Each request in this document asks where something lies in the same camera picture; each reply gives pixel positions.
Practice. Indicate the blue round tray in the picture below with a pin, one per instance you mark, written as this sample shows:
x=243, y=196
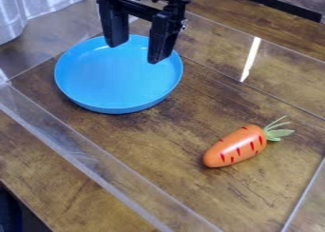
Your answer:
x=111, y=80

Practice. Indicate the orange toy carrot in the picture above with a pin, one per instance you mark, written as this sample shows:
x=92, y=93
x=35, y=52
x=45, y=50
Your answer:
x=245, y=143

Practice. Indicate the clear acrylic enclosure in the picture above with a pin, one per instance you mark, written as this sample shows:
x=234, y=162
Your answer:
x=126, y=173

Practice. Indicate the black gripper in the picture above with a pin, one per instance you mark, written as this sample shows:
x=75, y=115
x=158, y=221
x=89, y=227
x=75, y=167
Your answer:
x=167, y=19

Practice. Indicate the grey white curtain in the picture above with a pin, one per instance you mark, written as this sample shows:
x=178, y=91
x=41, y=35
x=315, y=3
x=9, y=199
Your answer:
x=16, y=12

